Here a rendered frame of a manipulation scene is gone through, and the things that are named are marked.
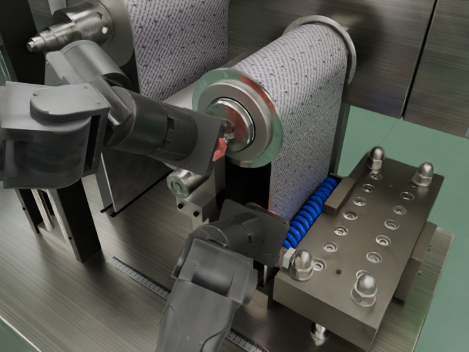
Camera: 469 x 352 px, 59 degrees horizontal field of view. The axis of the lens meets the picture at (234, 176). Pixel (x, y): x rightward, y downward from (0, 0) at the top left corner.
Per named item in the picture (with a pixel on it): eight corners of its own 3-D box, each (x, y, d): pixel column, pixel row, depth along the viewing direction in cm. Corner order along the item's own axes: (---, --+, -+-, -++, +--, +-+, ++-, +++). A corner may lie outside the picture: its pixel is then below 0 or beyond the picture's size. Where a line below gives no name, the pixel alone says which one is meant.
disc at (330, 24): (272, 82, 80) (284, 5, 71) (273, 82, 81) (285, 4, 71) (343, 110, 75) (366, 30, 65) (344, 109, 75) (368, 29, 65)
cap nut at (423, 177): (410, 182, 81) (416, 163, 78) (414, 172, 83) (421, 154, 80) (428, 189, 79) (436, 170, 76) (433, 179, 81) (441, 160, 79)
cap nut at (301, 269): (285, 274, 64) (287, 254, 61) (296, 258, 66) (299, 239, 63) (306, 285, 62) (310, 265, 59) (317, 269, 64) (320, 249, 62)
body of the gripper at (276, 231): (278, 265, 59) (255, 281, 52) (219, 235, 63) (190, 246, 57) (292, 223, 57) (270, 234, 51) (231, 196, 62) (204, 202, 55)
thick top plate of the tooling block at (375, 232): (272, 299, 67) (274, 275, 63) (361, 172, 93) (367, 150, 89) (368, 352, 60) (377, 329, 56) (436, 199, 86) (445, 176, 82)
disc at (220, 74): (190, 143, 64) (191, 53, 54) (192, 142, 64) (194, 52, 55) (273, 184, 59) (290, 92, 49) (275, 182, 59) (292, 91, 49)
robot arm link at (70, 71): (38, 195, 36) (42, 119, 31) (-13, 114, 41) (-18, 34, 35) (152, 160, 44) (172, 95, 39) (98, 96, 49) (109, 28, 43)
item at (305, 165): (264, 253, 69) (271, 163, 57) (324, 179, 84) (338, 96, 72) (267, 253, 69) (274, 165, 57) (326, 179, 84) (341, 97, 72)
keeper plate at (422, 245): (393, 296, 74) (410, 255, 68) (410, 260, 81) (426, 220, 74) (407, 303, 73) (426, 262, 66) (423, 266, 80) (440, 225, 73)
